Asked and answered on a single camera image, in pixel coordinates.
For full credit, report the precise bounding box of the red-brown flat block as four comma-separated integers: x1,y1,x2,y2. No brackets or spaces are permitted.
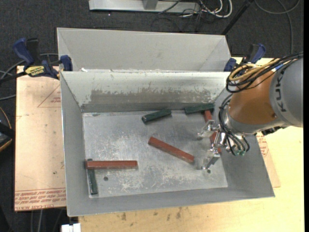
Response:
147,136,196,164
202,109,222,154
84,160,139,171

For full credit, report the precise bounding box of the brown cardboard board red print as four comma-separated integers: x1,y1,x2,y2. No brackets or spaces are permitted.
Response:
14,65,282,212

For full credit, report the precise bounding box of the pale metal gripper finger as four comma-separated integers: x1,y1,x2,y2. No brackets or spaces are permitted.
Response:
197,120,216,141
201,148,221,171

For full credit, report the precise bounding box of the dark green flat block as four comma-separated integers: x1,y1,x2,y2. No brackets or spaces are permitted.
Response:
184,103,215,115
141,108,172,125
86,158,99,196

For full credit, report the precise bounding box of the grey metal bin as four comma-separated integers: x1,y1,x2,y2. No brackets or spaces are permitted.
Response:
56,27,276,218

